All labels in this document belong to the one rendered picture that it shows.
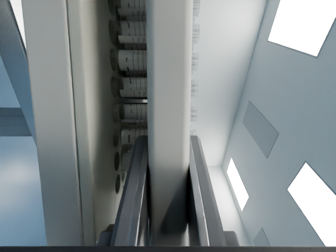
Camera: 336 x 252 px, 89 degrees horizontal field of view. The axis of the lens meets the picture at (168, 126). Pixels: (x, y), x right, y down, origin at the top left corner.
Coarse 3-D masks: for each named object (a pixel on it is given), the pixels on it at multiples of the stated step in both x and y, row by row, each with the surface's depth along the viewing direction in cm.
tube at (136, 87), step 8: (112, 80) 11; (120, 80) 11; (128, 80) 11; (136, 80) 11; (144, 80) 11; (192, 80) 11; (112, 88) 11; (120, 88) 11; (128, 88) 11; (136, 88) 11; (144, 88) 11; (192, 88) 11; (128, 96) 12; (136, 96) 12; (144, 96) 12; (192, 96) 12
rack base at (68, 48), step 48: (48, 0) 7; (96, 0) 9; (48, 48) 7; (96, 48) 9; (48, 96) 7; (96, 96) 9; (48, 144) 8; (96, 144) 9; (48, 192) 8; (96, 192) 9; (48, 240) 8; (96, 240) 9
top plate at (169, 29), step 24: (168, 0) 7; (192, 0) 7; (168, 24) 7; (168, 48) 7; (168, 72) 7; (168, 96) 8; (168, 120) 8; (168, 144) 8; (168, 168) 8; (168, 192) 8; (168, 216) 8; (168, 240) 8
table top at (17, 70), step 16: (0, 0) 19; (16, 0) 20; (0, 16) 20; (16, 16) 20; (0, 32) 21; (16, 32) 21; (0, 48) 21; (16, 48) 21; (16, 64) 22; (16, 80) 23; (16, 96) 24; (32, 112) 25; (32, 128) 26
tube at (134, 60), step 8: (112, 56) 11; (120, 56) 11; (128, 56) 11; (136, 56) 11; (144, 56) 11; (192, 56) 11; (112, 64) 11; (120, 64) 11; (128, 64) 11; (136, 64) 11; (144, 64) 11; (192, 64) 11
